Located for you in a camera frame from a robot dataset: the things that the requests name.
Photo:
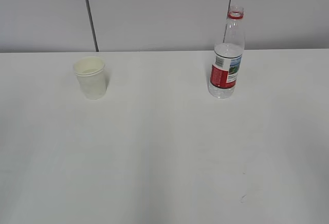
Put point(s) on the white paper cup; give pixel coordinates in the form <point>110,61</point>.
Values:
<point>91,77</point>

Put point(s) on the clear plastic water bottle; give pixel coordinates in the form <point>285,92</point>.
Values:
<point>228,55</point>

